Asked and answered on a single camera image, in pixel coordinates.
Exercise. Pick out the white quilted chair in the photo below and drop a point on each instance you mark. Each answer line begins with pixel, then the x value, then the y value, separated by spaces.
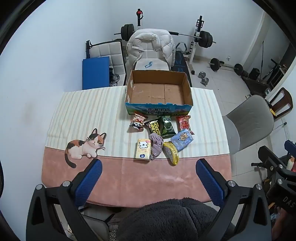
pixel 106 49

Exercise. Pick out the striped pink cat print tablecloth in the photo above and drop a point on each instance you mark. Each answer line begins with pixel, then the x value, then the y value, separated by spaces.
pixel 115 171

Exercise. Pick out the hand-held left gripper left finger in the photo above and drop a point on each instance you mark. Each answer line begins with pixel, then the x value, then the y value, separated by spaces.
pixel 89 178

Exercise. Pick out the red strawberry print packet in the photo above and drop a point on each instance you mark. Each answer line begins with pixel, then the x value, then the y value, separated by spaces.
pixel 184 124

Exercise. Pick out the cardboard box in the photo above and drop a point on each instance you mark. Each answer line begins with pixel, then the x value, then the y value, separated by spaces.
pixel 159 92

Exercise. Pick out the green packet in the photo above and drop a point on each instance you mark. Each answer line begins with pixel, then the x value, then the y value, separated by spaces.
pixel 167 126

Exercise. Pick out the blue folder board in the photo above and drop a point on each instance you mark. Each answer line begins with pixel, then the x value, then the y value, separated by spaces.
pixel 96 71

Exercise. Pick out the brown wooden chair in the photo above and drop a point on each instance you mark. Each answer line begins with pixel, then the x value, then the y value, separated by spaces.
pixel 285 99

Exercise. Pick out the grey shell chair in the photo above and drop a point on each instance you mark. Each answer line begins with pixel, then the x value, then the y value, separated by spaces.
pixel 252 115

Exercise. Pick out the panda print snack packet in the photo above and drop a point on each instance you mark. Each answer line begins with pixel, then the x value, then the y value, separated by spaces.
pixel 138 121

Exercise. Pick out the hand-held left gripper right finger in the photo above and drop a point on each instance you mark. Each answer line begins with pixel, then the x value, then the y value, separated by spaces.
pixel 209 183

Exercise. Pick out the blue cat print tissue pack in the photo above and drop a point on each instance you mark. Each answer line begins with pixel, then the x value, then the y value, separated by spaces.
pixel 182 139

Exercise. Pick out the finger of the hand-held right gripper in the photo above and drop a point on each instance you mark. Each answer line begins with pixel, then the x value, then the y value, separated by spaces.
pixel 290 144
pixel 269 156

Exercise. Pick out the white orange plush toy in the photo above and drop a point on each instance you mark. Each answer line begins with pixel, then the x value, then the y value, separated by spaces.
pixel 292 163

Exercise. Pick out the dark low platform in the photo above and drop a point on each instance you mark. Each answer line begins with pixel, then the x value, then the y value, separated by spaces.
pixel 256 85

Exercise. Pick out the purple soft cloth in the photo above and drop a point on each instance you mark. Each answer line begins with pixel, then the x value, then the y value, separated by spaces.
pixel 156 144

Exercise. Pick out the white barbell rack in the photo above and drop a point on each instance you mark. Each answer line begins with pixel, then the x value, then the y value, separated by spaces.
pixel 192 49

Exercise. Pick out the black wipes packet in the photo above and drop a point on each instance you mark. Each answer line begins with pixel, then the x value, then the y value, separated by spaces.
pixel 154 127

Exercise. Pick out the white door frame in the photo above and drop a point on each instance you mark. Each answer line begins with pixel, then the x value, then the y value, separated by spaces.
pixel 256 41

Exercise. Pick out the white puffer jacket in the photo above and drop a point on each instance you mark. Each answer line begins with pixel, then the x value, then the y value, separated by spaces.
pixel 150 44

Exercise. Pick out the small blue wrapper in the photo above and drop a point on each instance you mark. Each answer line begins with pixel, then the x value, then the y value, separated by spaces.
pixel 148 64

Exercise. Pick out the chrome dumbbell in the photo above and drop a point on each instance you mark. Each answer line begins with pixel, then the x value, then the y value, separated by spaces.
pixel 202 74
pixel 205 81

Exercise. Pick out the yellow trimmed mesh pouch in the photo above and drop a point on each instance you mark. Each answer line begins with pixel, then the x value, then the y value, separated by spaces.
pixel 170 151

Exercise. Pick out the white cushioned chair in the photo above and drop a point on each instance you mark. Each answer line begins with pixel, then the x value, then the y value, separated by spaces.
pixel 159 63

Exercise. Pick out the yellow tissue pack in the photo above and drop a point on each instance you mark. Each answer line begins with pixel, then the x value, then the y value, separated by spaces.
pixel 143 148

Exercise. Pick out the black weight bench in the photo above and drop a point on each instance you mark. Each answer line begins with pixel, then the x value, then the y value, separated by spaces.
pixel 179 62

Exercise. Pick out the racked black barbell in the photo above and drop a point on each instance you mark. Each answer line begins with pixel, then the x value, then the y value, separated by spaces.
pixel 204 39

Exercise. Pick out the black floor barbell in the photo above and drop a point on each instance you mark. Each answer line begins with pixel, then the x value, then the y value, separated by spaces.
pixel 215 64

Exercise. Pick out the dark fleece garment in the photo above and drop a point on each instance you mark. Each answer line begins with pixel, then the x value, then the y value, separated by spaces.
pixel 166 222

